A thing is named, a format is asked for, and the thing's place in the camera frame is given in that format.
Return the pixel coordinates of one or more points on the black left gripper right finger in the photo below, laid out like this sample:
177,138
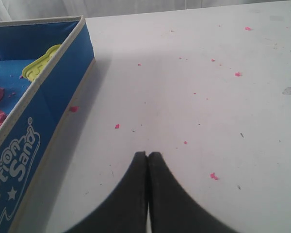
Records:
171,208

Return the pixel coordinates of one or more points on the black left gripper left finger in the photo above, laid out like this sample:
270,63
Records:
125,209

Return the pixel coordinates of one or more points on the blue motion sand box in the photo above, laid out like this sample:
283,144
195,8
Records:
35,109

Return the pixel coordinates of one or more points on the yellow-green plastic mould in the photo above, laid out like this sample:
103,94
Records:
32,70

